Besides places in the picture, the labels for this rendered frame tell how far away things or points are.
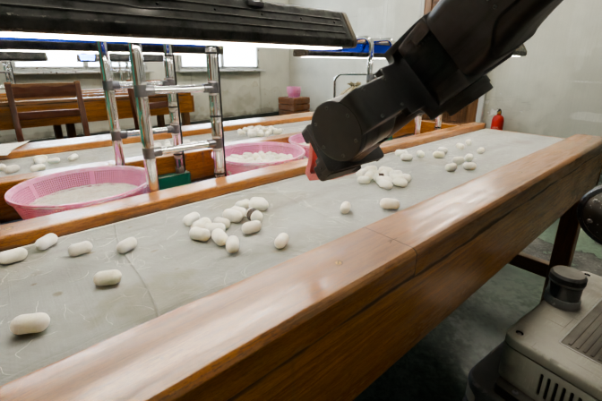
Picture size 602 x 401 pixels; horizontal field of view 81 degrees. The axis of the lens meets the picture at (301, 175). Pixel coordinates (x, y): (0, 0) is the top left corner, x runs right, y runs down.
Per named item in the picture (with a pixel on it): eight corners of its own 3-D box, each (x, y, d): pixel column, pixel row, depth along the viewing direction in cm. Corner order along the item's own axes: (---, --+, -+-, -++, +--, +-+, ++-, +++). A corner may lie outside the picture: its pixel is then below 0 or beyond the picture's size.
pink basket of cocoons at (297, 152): (320, 176, 110) (320, 147, 107) (273, 205, 87) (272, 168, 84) (250, 166, 122) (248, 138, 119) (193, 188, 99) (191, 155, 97)
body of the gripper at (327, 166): (297, 132, 43) (330, 96, 38) (355, 123, 49) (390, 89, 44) (320, 179, 42) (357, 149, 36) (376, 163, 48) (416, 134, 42)
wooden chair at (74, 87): (38, 236, 217) (2, 84, 190) (32, 215, 249) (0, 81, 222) (116, 217, 244) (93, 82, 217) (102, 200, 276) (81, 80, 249)
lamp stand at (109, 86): (192, 184, 102) (176, 17, 89) (116, 201, 89) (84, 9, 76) (167, 171, 116) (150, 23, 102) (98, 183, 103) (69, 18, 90)
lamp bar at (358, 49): (399, 58, 174) (401, 42, 172) (305, 55, 135) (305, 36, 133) (386, 58, 180) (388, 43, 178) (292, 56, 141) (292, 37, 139)
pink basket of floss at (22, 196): (178, 203, 88) (174, 166, 85) (111, 259, 63) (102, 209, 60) (80, 199, 91) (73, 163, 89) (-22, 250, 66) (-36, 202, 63)
